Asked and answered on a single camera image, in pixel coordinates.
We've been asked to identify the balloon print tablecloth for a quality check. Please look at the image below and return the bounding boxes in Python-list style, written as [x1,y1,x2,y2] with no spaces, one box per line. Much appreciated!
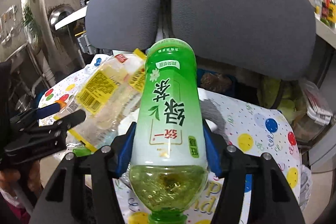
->
[38,55,303,223]

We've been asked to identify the potted green plant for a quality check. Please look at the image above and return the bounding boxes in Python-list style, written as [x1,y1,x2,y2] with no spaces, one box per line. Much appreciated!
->
[22,4,42,54]

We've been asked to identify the clear plastic storage container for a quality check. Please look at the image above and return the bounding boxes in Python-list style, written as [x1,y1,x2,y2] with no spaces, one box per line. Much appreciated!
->
[292,79,333,143]

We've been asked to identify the grey chair cushion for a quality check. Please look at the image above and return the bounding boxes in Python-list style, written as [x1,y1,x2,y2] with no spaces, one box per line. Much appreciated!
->
[85,0,161,51]
[171,0,316,81]

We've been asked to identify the grey chair back cushion left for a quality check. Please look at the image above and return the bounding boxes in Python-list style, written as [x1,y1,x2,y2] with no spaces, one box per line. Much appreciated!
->
[85,0,161,51]

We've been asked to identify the grey gas meter box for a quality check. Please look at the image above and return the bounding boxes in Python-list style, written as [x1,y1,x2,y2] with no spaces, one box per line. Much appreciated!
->
[77,34,96,55]

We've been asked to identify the trash bin with clear bag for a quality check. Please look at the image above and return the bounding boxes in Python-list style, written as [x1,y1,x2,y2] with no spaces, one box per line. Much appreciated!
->
[299,165,313,211]

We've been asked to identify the grey chair back cushion right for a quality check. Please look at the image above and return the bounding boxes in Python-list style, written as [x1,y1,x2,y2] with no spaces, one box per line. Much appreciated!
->
[171,0,316,81]

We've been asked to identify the clear yellow-label plastic wrapper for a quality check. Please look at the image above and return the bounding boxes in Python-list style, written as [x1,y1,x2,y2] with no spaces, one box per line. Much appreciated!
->
[55,49,146,152]

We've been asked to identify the green tea plastic bottle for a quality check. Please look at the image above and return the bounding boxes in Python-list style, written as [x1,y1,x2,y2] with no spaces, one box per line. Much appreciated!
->
[129,38,209,223]

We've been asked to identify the person's left hand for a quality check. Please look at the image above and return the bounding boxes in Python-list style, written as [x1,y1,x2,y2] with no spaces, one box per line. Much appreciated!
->
[0,160,43,200]

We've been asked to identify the steel bowl on wall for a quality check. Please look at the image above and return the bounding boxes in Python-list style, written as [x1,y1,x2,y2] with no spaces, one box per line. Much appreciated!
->
[49,5,75,35]

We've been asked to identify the green cabbage in box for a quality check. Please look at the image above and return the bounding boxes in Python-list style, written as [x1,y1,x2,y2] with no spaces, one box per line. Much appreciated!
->
[257,76,306,124]

